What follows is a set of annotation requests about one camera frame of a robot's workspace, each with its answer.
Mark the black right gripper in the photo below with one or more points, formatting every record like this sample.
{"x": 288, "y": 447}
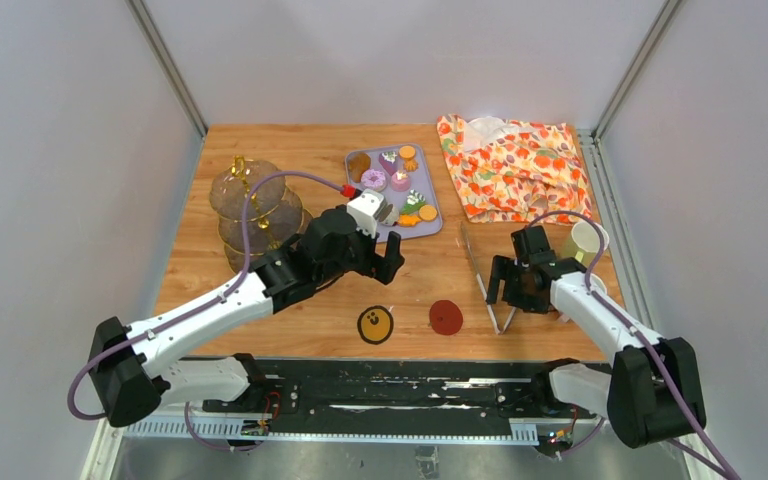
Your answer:
{"x": 533, "y": 305}

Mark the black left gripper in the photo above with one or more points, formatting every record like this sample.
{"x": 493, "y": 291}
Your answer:
{"x": 384, "y": 269}

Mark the metal serving tongs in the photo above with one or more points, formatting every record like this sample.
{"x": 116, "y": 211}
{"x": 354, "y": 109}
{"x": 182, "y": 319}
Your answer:
{"x": 498, "y": 328}

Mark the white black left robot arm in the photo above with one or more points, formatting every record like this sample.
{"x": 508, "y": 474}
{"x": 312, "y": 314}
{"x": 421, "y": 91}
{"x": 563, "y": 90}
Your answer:
{"x": 137, "y": 368}

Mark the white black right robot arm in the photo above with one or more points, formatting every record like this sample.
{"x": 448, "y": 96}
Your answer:
{"x": 652, "y": 392}

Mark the orange fish-shaped cake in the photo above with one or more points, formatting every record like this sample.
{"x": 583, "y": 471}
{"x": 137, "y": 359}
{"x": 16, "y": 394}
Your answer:
{"x": 408, "y": 221}

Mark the grey chocolate cone cake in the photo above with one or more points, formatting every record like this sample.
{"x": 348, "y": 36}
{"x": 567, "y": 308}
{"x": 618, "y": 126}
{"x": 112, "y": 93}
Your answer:
{"x": 390, "y": 216}

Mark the yellow chick coaster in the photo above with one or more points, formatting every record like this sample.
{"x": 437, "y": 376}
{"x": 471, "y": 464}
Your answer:
{"x": 375, "y": 325}

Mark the red round coaster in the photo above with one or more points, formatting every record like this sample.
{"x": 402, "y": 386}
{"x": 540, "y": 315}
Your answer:
{"x": 445, "y": 317}

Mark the round yellow biscuit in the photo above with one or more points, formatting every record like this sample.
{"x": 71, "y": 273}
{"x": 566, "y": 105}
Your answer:
{"x": 427, "y": 213}

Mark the green layered cake slice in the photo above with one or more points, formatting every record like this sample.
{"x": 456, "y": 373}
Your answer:
{"x": 414, "y": 201}

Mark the pink sugared dome cake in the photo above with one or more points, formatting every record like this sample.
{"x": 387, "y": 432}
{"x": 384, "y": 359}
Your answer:
{"x": 400, "y": 181}

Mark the light green mug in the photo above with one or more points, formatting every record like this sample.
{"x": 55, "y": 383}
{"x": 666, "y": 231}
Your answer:
{"x": 583, "y": 242}

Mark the lavender dessert tray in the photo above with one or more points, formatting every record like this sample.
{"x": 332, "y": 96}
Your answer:
{"x": 421, "y": 181}

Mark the small orange shell cookie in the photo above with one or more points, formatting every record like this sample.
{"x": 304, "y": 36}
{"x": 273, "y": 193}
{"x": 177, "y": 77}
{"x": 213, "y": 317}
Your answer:
{"x": 410, "y": 165}

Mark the floral orange cloth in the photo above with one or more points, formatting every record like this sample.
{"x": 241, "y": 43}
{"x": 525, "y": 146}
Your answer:
{"x": 508, "y": 170}

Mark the purple heart cake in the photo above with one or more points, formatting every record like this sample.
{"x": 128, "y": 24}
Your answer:
{"x": 388, "y": 161}

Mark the brown cookie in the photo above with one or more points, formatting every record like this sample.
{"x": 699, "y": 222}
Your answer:
{"x": 357, "y": 164}

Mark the orange round tart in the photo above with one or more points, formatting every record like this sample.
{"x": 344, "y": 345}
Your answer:
{"x": 407, "y": 152}

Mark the three-tier glass cake stand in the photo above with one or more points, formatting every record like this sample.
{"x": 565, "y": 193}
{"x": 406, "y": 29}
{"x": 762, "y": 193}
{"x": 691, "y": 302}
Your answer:
{"x": 275, "y": 212}

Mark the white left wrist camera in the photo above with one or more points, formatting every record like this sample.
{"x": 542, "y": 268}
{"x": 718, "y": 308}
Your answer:
{"x": 368, "y": 210}

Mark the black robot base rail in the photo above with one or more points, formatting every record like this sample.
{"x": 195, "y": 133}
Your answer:
{"x": 393, "y": 401}

